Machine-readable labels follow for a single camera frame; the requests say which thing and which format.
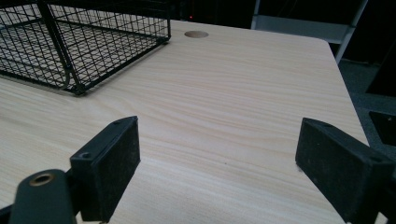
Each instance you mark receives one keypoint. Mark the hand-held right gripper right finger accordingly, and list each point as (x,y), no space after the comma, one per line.
(336,165)

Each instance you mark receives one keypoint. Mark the grey metal stand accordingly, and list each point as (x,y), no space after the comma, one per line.
(308,26)

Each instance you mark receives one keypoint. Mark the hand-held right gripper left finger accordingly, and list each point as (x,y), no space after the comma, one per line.
(106,168)

